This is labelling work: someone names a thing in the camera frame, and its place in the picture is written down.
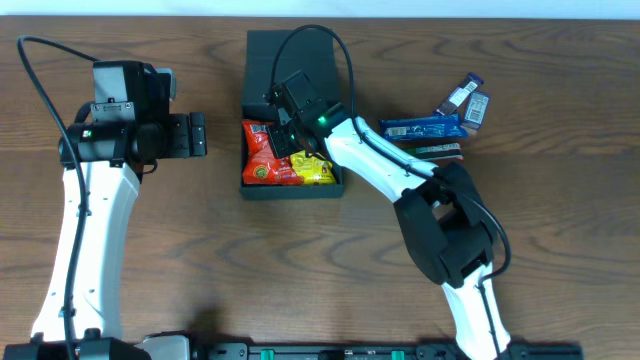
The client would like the black gift box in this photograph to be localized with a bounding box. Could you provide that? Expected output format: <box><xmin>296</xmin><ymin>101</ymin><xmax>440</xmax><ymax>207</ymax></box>
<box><xmin>238</xmin><ymin>28</ymin><xmax>345</xmax><ymax>202</ymax></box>

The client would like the yellow snack bag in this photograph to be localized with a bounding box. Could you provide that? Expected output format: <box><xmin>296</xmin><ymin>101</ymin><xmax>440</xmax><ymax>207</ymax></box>
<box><xmin>290</xmin><ymin>151</ymin><xmax>336</xmax><ymax>185</ymax></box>

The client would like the red snack bag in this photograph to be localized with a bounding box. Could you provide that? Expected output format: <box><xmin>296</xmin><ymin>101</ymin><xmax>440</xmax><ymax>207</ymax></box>
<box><xmin>242</xmin><ymin>120</ymin><xmax>302</xmax><ymax>186</ymax></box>

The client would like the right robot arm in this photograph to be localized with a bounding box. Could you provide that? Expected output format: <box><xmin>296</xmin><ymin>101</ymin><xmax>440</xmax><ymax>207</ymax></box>
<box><xmin>265</xmin><ymin>71</ymin><xmax>511</xmax><ymax>359</ymax></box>

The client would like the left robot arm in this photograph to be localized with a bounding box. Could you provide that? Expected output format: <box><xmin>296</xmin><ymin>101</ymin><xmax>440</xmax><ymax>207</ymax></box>
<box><xmin>4</xmin><ymin>61</ymin><xmax>207</xmax><ymax>359</ymax></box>

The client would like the blue Oreo cookie pack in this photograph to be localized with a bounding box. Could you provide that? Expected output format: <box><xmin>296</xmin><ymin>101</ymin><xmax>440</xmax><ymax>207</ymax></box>
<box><xmin>378</xmin><ymin>114</ymin><xmax>468</xmax><ymax>141</ymax></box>

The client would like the green chocolate bar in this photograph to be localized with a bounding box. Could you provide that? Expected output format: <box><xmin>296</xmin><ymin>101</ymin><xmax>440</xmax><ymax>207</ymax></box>
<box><xmin>404</xmin><ymin>143</ymin><xmax>464</xmax><ymax>162</ymax></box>

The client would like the small dark blue packet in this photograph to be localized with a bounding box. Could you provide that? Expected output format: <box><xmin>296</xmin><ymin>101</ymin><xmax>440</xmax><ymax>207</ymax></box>
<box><xmin>462</xmin><ymin>92</ymin><xmax>490</xmax><ymax>130</ymax></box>

